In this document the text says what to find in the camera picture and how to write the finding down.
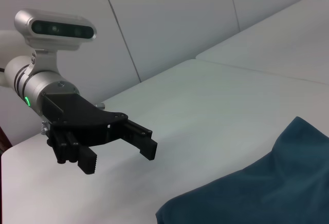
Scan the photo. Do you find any teal t-shirt with FREE print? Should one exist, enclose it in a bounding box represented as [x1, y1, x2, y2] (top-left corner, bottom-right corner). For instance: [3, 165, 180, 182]
[155, 116, 329, 224]

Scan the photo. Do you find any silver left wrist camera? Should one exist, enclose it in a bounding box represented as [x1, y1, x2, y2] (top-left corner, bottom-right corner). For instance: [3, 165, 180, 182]
[14, 8, 98, 74]

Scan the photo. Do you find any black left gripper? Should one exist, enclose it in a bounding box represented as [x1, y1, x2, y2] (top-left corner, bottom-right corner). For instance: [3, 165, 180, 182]
[41, 92, 158, 175]

